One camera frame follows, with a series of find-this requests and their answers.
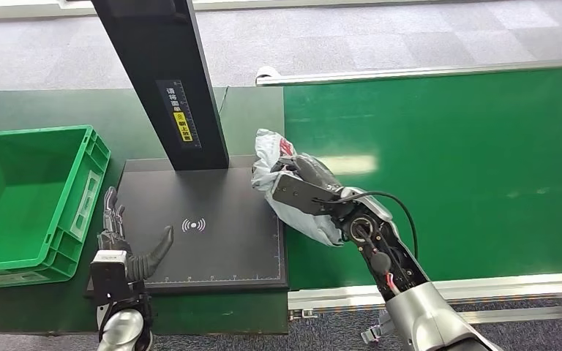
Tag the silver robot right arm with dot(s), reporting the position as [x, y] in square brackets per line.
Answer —
[421, 315]

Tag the aluminium conveyor side rail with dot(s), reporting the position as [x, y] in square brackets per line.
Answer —
[504, 286]
[407, 73]

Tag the white poly mailer package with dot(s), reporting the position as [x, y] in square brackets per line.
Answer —
[305, 223]

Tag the black scanner machine with column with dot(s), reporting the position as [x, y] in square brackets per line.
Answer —
[213, 252]

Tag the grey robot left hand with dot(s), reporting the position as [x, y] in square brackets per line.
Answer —
[138, 266]

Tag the green plastic crate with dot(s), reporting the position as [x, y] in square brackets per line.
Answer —
[19, 213]

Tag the white rail end cap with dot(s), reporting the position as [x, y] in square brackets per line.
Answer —
[265, 72]

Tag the white floor trim strip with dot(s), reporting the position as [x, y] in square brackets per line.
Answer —
[19, 10]

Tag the metal frame bracket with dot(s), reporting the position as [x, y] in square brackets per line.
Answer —
[377, 332]

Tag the small metal mounting bracket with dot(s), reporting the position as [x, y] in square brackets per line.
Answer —
[303, 314]

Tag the green conveyor belt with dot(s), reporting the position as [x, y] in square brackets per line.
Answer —
[455, 194]

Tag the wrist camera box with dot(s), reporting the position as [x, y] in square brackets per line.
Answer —
[109, 278]
[300, 194]

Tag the aluminium conveyor frame beam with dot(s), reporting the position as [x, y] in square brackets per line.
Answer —
[528, 314]

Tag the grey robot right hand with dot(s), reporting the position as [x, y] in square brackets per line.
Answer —
[312, 169]

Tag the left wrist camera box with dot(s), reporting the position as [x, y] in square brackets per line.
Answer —
[109, 278]

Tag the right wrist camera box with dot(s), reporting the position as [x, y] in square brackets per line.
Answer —
[300, 194]

